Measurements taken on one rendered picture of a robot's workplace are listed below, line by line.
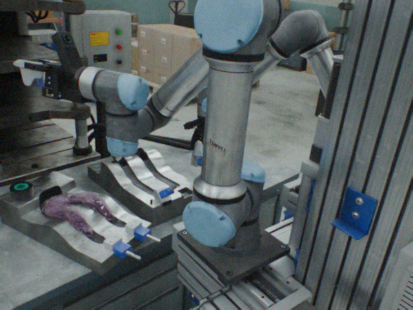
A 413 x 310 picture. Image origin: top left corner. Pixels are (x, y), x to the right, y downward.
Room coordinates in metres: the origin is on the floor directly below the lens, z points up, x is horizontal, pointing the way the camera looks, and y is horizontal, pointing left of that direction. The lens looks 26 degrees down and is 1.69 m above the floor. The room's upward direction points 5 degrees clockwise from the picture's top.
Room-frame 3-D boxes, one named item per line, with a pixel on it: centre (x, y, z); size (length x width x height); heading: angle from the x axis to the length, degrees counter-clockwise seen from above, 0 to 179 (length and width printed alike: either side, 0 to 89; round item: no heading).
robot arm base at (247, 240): (0.86, -0.10, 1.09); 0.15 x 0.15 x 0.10
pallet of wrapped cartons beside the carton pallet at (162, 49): (5.83, 0.51, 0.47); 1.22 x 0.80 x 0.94; 47
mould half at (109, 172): (1.48, 0.26, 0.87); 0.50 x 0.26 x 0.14; 45
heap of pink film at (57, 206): (1.17, 0.45, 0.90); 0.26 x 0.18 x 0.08; 62
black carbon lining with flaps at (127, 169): (1.46, 0.26, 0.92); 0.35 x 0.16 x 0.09; 45
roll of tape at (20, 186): (1.20, 0.66, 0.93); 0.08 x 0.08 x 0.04
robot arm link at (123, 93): (0.85, 0.20, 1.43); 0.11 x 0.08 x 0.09; 65
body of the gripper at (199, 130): (1.55, 0.00, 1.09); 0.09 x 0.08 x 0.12; 45
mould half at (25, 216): (1.17, 0.45, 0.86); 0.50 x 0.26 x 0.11; 62
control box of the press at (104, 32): (2.13, 0.61, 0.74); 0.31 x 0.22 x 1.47; 135
